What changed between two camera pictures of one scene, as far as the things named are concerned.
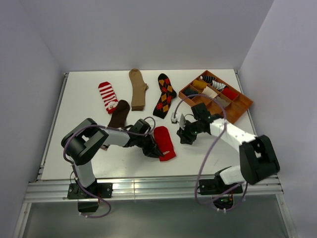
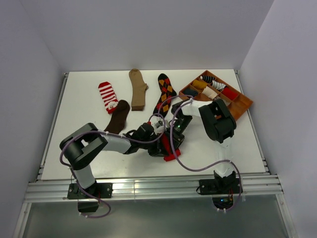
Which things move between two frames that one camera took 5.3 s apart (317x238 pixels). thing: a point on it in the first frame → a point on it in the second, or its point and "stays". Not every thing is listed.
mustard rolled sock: x=199 y=84 stays
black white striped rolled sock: x=207 y=79 stays
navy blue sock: x=189 y=91 stays
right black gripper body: x=191 y=130 → x=178 y=135
